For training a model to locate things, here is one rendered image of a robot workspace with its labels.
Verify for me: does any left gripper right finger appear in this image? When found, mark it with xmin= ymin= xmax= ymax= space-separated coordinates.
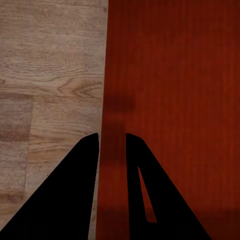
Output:
xmin=126 ymin=133 xmax=212 ymax=240

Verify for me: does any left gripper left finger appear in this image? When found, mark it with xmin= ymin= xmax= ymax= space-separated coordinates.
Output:
xmin=0 ymin=133 xmax=99 ymax=240

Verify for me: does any storage box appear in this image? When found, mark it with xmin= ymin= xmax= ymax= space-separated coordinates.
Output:
xmin=95 ymin=0 xmax=240 ymax=240

